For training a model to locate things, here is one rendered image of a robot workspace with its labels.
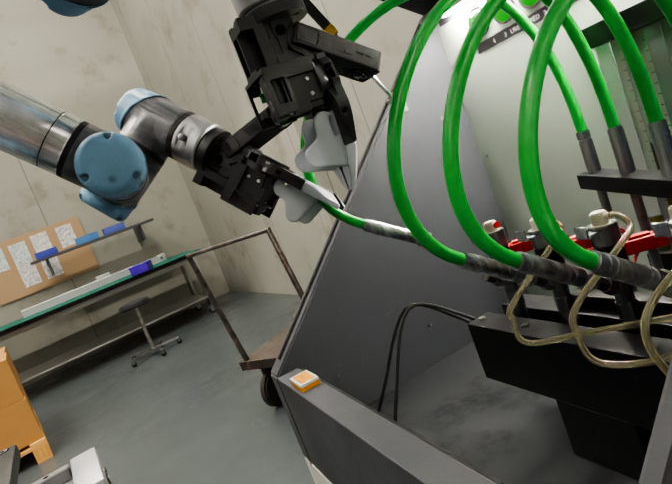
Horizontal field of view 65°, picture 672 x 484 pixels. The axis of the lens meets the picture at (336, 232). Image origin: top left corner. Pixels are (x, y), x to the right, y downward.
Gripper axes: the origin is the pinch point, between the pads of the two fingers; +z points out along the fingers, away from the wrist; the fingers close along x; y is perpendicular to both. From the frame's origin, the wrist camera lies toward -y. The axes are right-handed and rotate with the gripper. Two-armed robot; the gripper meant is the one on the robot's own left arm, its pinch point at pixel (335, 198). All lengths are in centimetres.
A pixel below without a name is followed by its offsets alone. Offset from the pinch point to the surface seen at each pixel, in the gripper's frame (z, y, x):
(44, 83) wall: -607, 64, -546
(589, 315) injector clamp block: 33.8, -1.6, 4.8
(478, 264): 20.4, -1.2, 13.2
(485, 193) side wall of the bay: 16.2, -13.1, -39.0
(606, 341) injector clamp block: 34.7, -0.2, 12.2
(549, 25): 16.5, -19.5, 28.8
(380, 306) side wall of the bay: 9.7, 14.3, -24.2
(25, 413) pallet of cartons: -206, 252, -253
